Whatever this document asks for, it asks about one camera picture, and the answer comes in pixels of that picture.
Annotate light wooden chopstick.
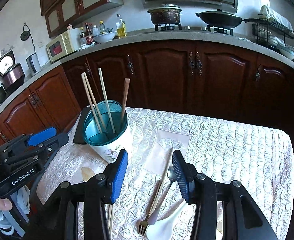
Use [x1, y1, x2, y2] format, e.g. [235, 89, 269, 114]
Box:
[86, 74, 106, 132]

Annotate brown chopstick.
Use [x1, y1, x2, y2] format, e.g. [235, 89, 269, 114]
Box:
[121, 78, 130, 122]

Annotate left hand thumb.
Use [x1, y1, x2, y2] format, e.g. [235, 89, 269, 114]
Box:
[0, 198, 13, 211]

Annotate black rectangular case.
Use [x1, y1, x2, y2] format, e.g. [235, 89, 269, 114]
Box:
[73, 106, 91, 145]

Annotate white floral utensil holder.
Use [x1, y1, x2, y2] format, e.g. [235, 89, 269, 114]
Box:
[82, 100, 133, 163]

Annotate rice cooker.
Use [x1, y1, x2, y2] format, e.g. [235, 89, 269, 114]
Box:
[0, 50, 25, 94]

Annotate white quilted tablecloth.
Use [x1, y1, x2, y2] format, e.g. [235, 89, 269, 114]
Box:
[36, 107, 294, 239]

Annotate metal spoon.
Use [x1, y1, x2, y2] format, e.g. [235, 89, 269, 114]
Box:
[155, 166, 177, 213]

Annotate cream microwave oven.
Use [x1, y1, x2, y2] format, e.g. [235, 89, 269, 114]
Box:
[46, 28, 83, 62]

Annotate white bowl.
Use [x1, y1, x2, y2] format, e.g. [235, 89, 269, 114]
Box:
[94, 31, 116, 43]

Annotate yellow oil bottle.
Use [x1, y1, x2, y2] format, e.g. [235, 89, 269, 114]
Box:
[116, 14, 127, 38]

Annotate dark cooking pot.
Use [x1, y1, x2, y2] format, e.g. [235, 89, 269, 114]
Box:
[148, 4, 182, 25]

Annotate black dish rack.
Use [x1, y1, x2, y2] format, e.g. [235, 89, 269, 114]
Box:
[248, 18, 294, 52]

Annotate black wok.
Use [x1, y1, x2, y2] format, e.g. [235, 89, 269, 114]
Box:
[195, 9, 264, 29]

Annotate upper wall cabinets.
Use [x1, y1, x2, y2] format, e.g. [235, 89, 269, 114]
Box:
[40, 0, 123, 38]

